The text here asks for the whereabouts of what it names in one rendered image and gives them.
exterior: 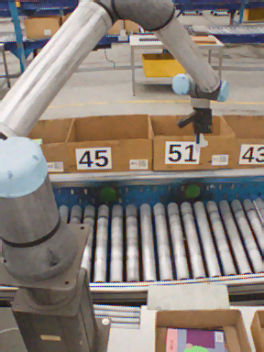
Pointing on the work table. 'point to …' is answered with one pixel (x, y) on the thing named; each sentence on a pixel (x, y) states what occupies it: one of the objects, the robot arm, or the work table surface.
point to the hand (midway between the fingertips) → (195, 149)
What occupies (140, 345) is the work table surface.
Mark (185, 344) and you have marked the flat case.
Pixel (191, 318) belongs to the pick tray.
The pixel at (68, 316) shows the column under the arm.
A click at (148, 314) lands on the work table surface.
